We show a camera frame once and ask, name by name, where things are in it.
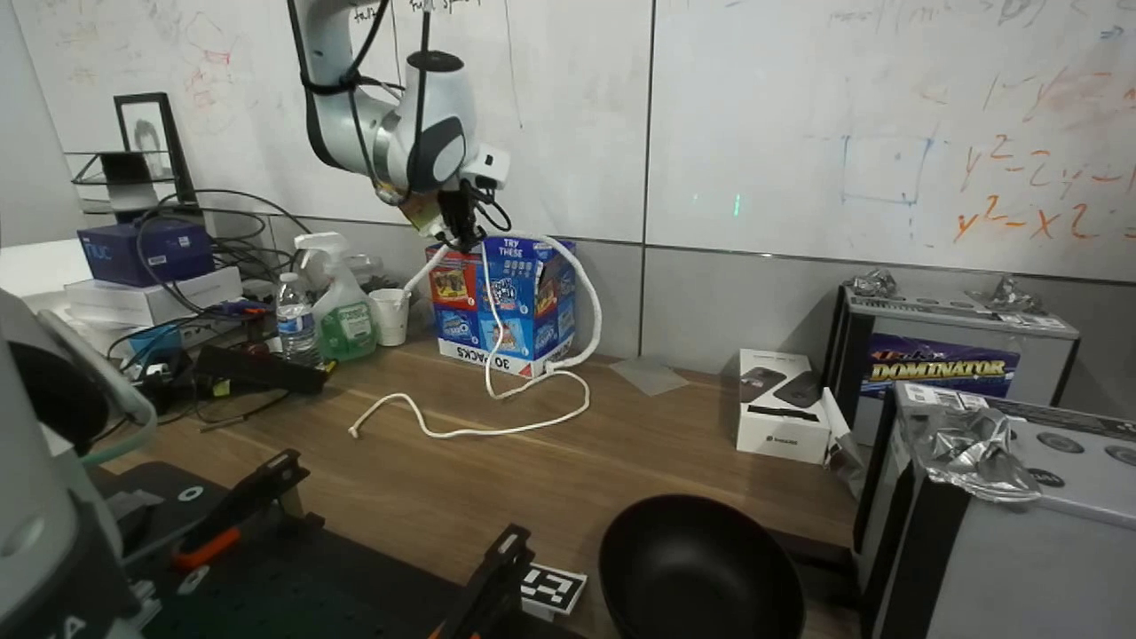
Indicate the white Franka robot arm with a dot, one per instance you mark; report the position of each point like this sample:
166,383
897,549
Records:
358,130

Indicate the white paper sheet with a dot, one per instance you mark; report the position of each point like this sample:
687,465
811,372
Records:
648,377

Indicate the black picture frame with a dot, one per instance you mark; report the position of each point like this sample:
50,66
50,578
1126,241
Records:
155,144

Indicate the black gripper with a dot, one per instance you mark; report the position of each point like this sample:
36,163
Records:
465,210

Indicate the dark blue carton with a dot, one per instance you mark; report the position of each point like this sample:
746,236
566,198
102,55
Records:
145,248

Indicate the grey Dominator battery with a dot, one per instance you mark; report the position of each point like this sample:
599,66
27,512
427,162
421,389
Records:
945,359

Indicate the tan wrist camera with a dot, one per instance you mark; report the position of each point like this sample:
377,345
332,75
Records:
416,210

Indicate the clear water bottle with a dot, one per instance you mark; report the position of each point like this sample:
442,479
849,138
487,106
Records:
291,320

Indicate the black hand tool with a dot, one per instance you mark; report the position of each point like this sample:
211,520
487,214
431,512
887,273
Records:
249,372

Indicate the spray bottle green liquid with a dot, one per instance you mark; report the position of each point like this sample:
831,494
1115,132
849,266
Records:
345,320

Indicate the plain grey battery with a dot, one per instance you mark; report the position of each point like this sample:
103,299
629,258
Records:
1043,556

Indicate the white paper cup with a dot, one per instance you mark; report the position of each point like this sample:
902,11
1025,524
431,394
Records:
391,318

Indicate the black white fiducial tag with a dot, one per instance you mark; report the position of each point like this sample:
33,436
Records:
550,589

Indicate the white phone box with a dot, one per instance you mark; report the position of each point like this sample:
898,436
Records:
784,420

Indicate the flat white box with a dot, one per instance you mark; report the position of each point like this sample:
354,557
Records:
155,295

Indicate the black round bowl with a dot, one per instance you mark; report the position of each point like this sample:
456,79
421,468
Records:
698,571

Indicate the crumpled foil sheet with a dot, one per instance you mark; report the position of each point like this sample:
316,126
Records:
971,445
1007,295

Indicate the blue cardboard snack box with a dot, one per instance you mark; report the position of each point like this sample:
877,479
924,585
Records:
520,295

